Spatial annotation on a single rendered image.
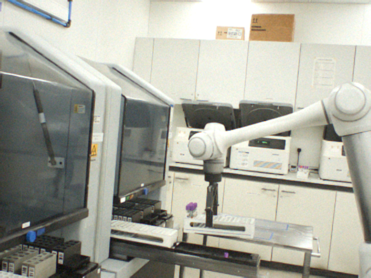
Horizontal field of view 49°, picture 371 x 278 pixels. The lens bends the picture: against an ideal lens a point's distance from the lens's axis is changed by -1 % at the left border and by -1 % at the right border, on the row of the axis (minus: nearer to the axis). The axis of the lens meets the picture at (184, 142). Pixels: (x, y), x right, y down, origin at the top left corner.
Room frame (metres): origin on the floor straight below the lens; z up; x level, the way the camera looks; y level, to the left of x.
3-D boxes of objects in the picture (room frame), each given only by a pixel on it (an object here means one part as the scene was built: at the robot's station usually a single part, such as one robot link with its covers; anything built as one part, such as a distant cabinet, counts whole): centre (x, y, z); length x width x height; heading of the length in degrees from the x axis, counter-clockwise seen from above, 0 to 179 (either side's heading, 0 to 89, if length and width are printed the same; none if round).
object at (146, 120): (1.99, 0.41, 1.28); 0.61 x 0.51 x 0.63; 165
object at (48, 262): (1.18, 0.39, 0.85); 0.12 x 0.02 x 0.06; 166
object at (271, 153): (4.13, -0.79, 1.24); 0.62 x 0.56 x 0.69; 165
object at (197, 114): (4.28, -0.23, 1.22); 0.62 x 0.56 x 0.64; 163
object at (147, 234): (1.69, 0.15, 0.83); 0.30 x 0.10 x 0.06; 75
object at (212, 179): (1.74, -0.14, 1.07); 0.08 x 0.07 x 0.09; 166
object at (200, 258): (1.64, -0.02, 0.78); 0.73 x 0.14 x 0.09; 75
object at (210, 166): (1.75, -0.13, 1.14); 0.09 x 0.09 x 0.06
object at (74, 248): (1.32, 0.35, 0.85); 0.12 x 0.02 x 0.06; 165
